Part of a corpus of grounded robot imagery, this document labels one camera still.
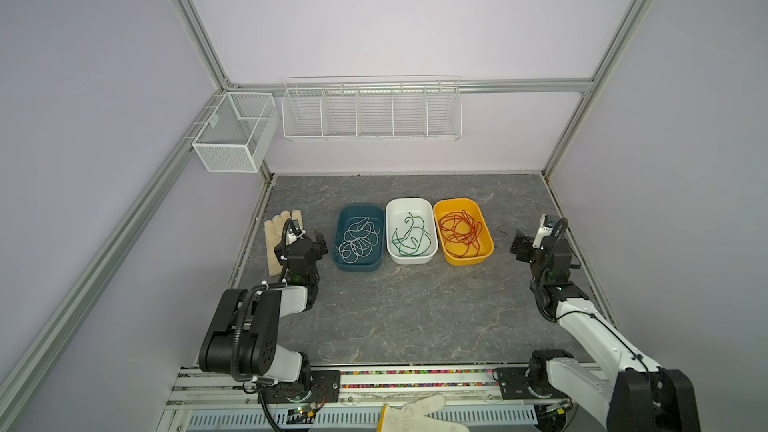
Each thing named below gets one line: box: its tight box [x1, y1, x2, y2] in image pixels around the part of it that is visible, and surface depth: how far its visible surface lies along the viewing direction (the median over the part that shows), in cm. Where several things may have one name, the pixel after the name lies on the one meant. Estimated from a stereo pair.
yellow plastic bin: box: [433, 198, 494, 266], surface depth 104 cm
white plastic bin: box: [385, 197, 439, 265], surface depth 101 cm
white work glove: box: [377, 395, 470, 432], surface depth 71 cm
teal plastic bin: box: [332, 204, 386, 273], surface depth 101 cm
